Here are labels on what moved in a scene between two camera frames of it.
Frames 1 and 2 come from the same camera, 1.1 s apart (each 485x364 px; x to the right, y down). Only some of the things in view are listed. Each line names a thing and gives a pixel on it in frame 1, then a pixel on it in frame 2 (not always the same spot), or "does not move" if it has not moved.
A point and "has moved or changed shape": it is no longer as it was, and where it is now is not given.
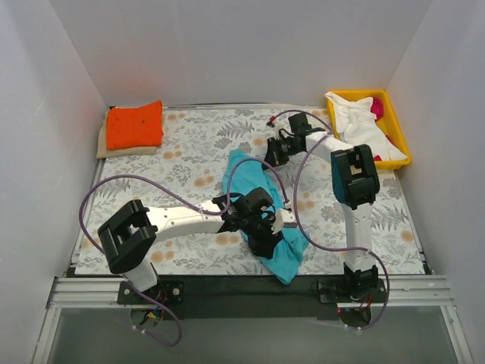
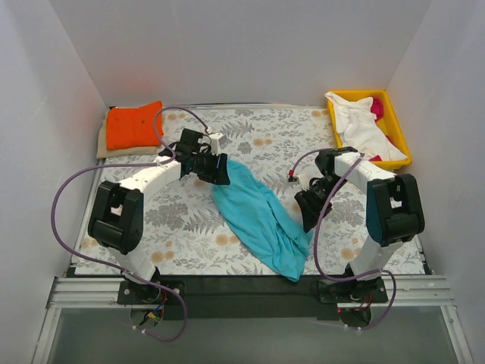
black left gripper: x=261 y=240 -> x=214 y=168
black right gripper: x=273 y=152 -> x=311 y=199
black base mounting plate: x=251 y=298 does not move
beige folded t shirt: x=102 y=151 does not move
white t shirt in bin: x=355 y=123 does not move
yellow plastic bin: x=389 y=121 does not move
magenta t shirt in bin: x=378 y=109 does not move
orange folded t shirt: x=134 y=127 does not move
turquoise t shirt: x=244 y=171 has moved or changed shape
